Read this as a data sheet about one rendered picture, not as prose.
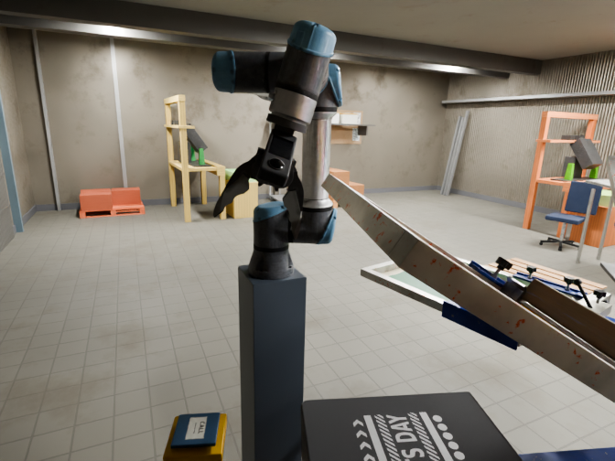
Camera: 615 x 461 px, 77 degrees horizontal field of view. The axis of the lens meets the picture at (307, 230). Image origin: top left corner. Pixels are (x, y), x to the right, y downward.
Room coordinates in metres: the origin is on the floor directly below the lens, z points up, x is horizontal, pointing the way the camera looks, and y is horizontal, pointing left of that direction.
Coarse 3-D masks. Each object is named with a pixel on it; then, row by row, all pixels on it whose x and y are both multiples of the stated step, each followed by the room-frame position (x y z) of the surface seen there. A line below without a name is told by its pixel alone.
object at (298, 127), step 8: (272, 120) 0.67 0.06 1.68; (280, 120) 0.66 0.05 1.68; (288, 120) 0.66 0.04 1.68; (280, 128) 0.68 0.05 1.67; (288, 128) 0.68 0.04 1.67; (296, 128) 0.66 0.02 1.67; (304, 128) 0.68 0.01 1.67; (256, 160) 0.66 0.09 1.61; (256, 168) 0.66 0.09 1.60; (296, 168) 0.67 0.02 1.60; (256, 176) 0.66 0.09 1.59; (272, 184) 0.66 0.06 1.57; (288, 184) 0.66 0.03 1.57
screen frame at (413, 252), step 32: (352, 192) 0.70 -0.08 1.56; (384, 224) 0.50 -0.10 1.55; (416, 256) 0.40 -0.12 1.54; (448, 256) 0.98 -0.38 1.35; (448, 288) 0.40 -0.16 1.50; (480, 288) 0.41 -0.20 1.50; (512, 320) 0.41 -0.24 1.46; (544, 352) 0.42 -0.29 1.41; (576, 352) 0.42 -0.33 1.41; (608, 384) 0.43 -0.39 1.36
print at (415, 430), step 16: (352, 416) 0.84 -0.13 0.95; (368, 416) 0.84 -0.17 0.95; (384, 416) 0.85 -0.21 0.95; (400, 416) 0.85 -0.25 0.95; (416, 416) 0.85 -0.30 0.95; (432, 416) 0.85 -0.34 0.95; (368, 432) 0.79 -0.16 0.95; (384, 432) 0.79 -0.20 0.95; (400, 432) 0.79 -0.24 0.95; (416, 432) 0.80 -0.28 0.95; (432, 432) 0.80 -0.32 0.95; (448, 432) 0.80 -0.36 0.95; (368, 448) 0.74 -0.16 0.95; (384, 448) 0.74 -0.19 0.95; (400, 448) 0.74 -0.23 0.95; (416, 448) 0.75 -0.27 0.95; (432, 448) 0.75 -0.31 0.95; (448, 448) 0.75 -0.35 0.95
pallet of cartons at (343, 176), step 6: (330, 168) 8.70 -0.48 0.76; (336, 168) 8.73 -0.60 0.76; (336, 174) 8.11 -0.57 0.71; (342, 174) 8.18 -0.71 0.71; (348, 174) 8.24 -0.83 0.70; (342, 180) 8.18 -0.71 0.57; (348, 180) 8.25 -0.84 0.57; (354, 186) 8.36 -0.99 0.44; (360, 186) 8.43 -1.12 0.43; (360, 192) 8.44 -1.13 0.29; (330, 198) 8.18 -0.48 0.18; (336, 204) 8.09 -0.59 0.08
